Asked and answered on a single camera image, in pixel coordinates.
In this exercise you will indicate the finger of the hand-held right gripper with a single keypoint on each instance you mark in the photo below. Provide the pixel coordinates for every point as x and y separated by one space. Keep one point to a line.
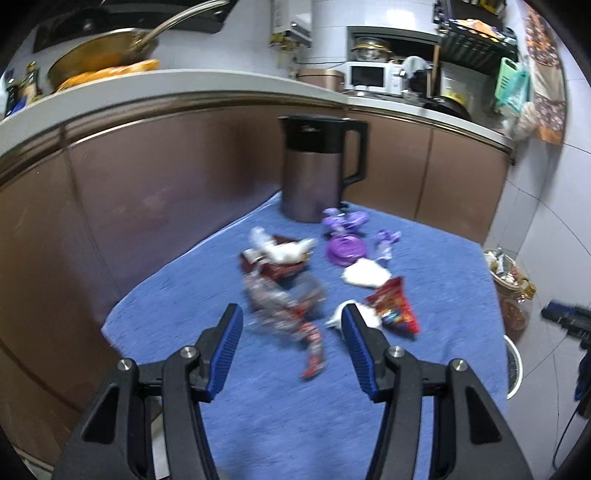
581 336
561 313

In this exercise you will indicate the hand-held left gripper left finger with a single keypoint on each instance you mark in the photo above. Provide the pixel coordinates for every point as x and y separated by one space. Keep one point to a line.
226 353

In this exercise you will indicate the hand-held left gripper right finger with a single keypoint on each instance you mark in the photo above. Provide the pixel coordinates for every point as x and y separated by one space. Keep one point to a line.
360 353

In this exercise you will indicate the small white tissue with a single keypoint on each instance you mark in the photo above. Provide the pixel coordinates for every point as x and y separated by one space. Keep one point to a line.
333 319

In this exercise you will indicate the red snack packet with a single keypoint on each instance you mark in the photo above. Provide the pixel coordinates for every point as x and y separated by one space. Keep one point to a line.
392 307

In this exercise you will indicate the white round waste bin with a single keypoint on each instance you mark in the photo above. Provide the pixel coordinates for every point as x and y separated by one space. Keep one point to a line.
515 367

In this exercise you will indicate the silver red snack wrapper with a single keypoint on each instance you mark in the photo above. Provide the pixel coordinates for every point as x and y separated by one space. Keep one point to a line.
277 300

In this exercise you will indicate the large white tissue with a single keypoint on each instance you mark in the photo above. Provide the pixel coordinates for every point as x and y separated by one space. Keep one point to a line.
364 273

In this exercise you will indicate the full cream waste bucket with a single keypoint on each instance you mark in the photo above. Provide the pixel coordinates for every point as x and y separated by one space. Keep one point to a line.
501 272

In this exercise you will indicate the blue towel mat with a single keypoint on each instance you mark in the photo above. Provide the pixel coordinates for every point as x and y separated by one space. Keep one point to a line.
286 415

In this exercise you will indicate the purple plastic lid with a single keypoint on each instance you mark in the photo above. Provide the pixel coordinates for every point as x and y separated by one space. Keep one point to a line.
344 250

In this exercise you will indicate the crumpled purple plastic bag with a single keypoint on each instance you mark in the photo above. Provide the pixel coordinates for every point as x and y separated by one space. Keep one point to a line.
358 220
333 222

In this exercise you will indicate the brown electric kettle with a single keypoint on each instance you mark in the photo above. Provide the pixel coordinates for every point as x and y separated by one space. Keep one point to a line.
309 180

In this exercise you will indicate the brown kitchen cabinets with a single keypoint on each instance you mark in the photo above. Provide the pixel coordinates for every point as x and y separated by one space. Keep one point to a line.
161 184

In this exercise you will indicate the hanging plastic bags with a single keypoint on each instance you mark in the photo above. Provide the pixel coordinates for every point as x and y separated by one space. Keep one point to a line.
521 122

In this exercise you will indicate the orange patterned cloth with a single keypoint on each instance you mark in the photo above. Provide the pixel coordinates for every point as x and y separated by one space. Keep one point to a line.
549 92

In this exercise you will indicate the green plastic basket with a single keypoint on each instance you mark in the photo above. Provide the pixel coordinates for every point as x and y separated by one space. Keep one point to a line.
510 85

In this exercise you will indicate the black frying pan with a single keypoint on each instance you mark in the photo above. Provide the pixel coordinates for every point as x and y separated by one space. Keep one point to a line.
448 108

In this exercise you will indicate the black metal jug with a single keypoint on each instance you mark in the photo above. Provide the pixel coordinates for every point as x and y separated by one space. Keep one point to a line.
420 83

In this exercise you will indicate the white kitchen countertop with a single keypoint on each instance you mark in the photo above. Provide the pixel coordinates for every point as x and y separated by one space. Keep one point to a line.
184 85

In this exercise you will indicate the white microwave oven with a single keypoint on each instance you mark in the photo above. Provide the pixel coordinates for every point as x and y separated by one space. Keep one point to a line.
369 78

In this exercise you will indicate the brown rice cooker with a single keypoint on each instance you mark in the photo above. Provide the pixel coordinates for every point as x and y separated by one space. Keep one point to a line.
321 79

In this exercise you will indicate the black dish rack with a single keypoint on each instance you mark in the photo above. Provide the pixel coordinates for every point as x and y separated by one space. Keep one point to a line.
475 46

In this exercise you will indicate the grey cloth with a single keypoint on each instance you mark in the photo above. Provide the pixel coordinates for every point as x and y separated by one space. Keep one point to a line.
415 64

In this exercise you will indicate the orange yellow packet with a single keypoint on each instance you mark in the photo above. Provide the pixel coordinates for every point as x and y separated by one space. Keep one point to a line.
115 71

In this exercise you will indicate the stacked metal pots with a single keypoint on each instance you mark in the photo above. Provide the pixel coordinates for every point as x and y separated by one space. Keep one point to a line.
371 50

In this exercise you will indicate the yellow label sauce bottle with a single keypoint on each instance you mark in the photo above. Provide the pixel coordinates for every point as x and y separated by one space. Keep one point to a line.
33 83

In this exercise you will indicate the dark sauce bottle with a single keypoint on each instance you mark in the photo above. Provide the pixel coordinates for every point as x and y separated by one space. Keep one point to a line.
14 97

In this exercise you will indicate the black range hood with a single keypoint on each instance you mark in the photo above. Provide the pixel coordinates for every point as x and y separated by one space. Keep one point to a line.
198 21

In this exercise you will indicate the white water heater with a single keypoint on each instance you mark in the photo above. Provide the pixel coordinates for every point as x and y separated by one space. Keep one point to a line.
291 23

